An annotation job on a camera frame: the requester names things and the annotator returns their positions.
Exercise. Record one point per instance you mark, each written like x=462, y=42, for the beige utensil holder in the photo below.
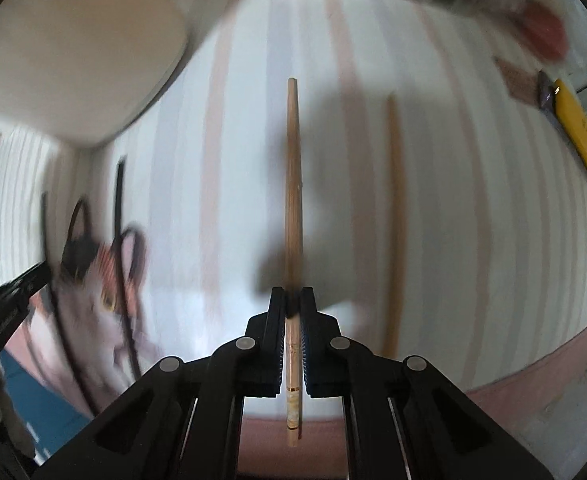
x=82, y=70

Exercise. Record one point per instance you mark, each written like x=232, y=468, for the striped cat tablecloth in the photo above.
x=495, y=289

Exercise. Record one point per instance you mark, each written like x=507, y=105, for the yellow knife sharpener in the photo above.
x=565, y=112

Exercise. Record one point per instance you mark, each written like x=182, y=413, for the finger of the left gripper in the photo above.
x=15, y=295

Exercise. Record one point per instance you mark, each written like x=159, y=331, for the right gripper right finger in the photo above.
x=320, y=365

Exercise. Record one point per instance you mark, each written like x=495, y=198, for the clear plastic bag right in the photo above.
x=540, y=30

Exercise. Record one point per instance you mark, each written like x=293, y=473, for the light wooden chopstick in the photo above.
x=293, y=267
x=398, y=230

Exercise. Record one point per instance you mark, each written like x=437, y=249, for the brown card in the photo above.
x=521, y=86

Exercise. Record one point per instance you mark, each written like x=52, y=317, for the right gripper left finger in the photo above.
x=264, y=373

